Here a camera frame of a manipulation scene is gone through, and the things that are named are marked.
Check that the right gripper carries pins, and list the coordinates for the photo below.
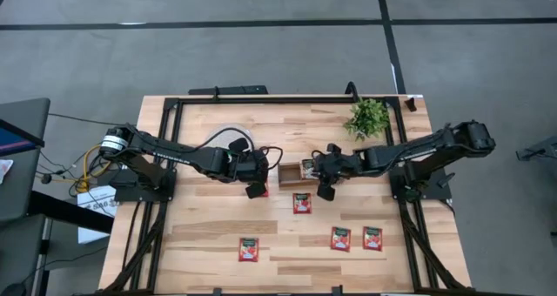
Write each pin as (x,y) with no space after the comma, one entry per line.
(350,165)

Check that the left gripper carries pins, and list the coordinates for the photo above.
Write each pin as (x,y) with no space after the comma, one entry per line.
(235,167)

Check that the beige vanilla tea sachet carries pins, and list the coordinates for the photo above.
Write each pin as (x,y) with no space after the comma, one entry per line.
(308,169)

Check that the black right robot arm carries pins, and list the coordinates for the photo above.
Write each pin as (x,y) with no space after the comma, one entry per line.
(413,150)

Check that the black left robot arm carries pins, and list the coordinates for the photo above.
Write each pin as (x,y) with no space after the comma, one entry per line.
(174,150)

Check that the brown wooden three-compartment tea box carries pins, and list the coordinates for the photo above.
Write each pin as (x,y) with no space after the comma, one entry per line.
(289,174)

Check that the round white woven placemat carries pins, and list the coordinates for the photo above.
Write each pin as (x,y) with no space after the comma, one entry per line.
(222,132)

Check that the small green potted plant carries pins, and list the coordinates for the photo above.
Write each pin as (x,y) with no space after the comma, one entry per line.
(367,118)

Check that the black power strip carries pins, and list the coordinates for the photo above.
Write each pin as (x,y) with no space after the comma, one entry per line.
(235,90)

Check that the small black clip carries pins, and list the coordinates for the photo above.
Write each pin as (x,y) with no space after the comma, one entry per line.
(410,105)

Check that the white printed cardboard box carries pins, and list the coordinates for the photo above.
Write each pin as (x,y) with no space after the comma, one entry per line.
(98,202)

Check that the black table crossbar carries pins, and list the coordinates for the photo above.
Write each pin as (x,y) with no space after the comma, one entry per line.
(65,209)

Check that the grey side table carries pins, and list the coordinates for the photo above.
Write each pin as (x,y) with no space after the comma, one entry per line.
(22,191)

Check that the laptop with blue screen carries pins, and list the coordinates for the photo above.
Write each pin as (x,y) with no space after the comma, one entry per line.
(13,141)

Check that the white paper sheet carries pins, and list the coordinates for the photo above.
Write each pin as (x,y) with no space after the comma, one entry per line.
(3,170)

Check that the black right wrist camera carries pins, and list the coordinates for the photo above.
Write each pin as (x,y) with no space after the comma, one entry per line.
(324,167)

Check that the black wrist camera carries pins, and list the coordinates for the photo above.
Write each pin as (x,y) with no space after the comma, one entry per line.
(259,165)
(324,167)

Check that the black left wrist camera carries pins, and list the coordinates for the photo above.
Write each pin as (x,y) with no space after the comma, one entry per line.
(259,165)

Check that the black metal table frame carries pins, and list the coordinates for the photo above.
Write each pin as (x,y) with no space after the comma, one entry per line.
(270,100)

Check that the black curved bracket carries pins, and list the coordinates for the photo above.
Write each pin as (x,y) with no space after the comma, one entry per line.
(351,85)

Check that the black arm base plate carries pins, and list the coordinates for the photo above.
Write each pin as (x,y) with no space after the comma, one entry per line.
(143,196)
(437,191)

